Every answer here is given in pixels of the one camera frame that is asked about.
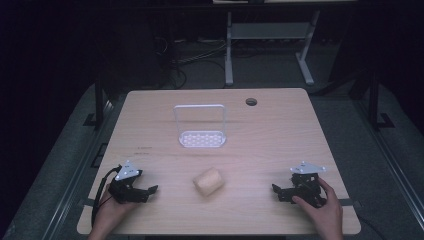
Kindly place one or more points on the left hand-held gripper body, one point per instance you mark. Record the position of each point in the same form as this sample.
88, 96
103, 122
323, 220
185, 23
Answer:
124, 186

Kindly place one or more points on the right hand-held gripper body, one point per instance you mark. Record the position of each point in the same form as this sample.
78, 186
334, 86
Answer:
305, 186

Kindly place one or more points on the person's left hand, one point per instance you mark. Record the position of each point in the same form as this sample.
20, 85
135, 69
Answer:
111, 213

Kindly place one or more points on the person's right hand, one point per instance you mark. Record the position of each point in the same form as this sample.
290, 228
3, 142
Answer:
325, 213

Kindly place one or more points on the tan bread roll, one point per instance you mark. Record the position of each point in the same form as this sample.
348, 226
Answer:
208, 181

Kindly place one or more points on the clear basket with white base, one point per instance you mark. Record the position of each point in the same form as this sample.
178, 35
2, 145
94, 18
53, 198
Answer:
202, 138

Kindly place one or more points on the black metal stand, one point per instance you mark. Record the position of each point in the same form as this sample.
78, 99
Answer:
99, 103
374, 100

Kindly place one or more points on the aluminium floor rail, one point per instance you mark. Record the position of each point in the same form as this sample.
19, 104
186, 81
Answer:
71, 186
393, 166

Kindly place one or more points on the grey metal desk frame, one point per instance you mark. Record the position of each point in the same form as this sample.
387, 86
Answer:
266, 30

